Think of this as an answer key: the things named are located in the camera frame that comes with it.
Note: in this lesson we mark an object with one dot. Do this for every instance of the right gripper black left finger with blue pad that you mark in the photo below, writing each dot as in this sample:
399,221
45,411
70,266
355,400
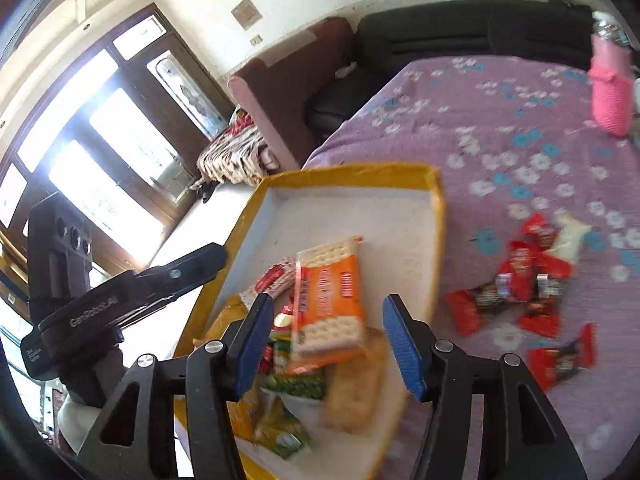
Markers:
133,437

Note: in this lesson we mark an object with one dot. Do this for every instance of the red black candy bar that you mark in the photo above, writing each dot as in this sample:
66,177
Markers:
551,366

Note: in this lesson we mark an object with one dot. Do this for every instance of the green pea snack bag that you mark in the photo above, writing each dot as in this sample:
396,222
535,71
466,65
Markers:
275,377

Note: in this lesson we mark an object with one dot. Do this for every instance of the white red snack pack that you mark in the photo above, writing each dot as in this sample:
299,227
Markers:
273,282

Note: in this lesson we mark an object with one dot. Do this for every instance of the orange cracker pack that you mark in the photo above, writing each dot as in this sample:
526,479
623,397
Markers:
329,322

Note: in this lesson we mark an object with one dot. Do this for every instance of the yellow cheese biscuit bag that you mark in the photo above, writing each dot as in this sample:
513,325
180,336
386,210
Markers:
354,388

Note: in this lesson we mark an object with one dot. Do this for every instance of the red black candy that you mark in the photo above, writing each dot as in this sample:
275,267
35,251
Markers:
541,314
473,308

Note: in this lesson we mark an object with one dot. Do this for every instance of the white candy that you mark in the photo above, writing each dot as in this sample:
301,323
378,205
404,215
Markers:
568,243

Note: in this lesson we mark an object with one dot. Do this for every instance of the red candy wrapper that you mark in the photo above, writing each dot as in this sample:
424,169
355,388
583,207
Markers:
540,230

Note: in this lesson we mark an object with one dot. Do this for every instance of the purple floral tablecloth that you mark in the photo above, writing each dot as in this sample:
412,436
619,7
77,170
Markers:
512,138

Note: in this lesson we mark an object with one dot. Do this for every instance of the patterned blanket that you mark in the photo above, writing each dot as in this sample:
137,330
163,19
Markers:
239,154

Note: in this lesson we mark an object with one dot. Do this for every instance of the dark red armchair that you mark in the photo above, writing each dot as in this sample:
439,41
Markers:
274,86

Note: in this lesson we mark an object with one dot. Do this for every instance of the black sofa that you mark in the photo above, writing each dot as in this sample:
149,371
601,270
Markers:
385,42

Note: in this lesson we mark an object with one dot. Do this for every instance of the pink thermos knitted sleeve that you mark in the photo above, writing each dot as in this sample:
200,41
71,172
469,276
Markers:
611,76

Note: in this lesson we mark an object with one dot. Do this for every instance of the small wall plaque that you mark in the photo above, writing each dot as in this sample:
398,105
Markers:
246,14

